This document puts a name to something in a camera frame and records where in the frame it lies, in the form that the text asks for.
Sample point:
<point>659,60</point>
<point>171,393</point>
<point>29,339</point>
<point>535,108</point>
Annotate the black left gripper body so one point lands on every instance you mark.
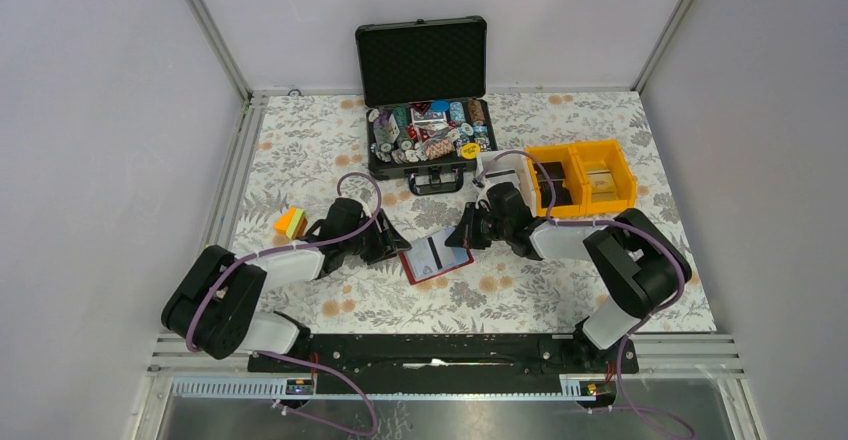
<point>367,244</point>

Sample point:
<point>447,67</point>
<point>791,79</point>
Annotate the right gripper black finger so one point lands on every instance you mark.
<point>463,236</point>
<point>474,215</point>

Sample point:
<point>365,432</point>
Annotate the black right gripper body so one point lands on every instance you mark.
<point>499,229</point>

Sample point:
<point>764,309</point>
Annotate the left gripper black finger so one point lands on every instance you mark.
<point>387,232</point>
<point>387,247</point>

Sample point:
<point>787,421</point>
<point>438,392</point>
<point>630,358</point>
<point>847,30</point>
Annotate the white grey credit card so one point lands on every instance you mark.
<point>422,261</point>

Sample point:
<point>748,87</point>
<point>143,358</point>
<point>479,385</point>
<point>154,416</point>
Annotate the red leather card holder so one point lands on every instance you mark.
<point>452,258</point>

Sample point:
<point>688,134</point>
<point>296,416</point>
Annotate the white plastic bin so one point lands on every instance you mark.
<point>512,168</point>

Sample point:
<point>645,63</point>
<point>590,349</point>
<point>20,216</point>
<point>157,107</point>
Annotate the yellow bin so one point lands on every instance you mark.
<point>576,179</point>
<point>608,155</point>

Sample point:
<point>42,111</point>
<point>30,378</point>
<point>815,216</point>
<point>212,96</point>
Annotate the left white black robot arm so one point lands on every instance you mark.
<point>215,307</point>

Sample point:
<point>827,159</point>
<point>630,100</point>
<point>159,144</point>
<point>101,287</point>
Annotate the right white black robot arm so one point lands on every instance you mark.
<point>640,268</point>

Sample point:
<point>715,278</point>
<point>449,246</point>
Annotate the black card in yellow bin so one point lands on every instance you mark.
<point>553,186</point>

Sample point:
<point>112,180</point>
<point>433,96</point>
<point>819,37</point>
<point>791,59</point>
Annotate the beige cards in yellow bin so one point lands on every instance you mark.
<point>601,182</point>

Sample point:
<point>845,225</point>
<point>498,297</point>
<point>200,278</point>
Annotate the yellow round dealer chip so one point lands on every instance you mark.
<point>470,151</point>

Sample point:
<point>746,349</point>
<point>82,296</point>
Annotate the orange green sticky note block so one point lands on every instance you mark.
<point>292,224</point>

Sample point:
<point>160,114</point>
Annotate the floral patterned table mat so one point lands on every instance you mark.
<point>312,148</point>

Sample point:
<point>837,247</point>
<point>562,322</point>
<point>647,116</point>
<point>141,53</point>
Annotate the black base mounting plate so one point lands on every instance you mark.
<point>355,355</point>

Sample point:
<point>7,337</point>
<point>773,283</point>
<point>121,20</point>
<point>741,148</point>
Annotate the black poker chip case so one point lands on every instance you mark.
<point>420,62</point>

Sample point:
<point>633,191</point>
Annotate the white slotted cable duct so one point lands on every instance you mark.
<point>395,385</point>

